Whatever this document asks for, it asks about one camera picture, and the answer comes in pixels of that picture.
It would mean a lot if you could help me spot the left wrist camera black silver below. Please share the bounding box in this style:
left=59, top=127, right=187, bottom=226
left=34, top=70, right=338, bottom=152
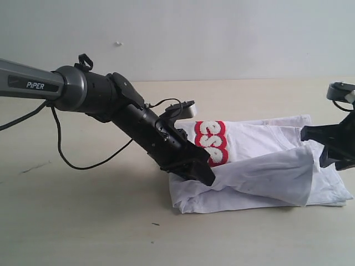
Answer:
left=165, top=100, right=197, bottom=120

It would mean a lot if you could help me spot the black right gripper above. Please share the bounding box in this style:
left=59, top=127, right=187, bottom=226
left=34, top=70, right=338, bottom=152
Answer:
left=300, top=111, right=354, bottom=171

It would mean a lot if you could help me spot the right wrist camera black silver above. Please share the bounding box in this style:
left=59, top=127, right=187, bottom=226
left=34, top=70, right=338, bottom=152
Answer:
left=326, top=82, right=354, bottom=104

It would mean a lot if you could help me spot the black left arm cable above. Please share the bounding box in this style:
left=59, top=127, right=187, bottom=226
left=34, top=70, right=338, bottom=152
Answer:
left=0, top=99, right=184, bottom=170

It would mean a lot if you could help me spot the wrist camera black silver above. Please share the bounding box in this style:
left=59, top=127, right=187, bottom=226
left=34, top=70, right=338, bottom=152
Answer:
left=165, top=100, right=197, bottom=120
left=326, top=82, right=354, bottom=104

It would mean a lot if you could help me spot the white t-shirt red Chinese lettering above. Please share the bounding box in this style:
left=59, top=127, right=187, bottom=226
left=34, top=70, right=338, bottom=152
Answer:
left=169, top=115, right=353, bottom=213

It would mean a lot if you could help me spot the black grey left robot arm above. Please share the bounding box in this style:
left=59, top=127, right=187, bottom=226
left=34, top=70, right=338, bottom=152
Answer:
left=1, top=54, right=215, bottom=186

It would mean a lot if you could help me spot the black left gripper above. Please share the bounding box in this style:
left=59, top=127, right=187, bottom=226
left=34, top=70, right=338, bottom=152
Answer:
left=138, top=110, right=215, bottom=186

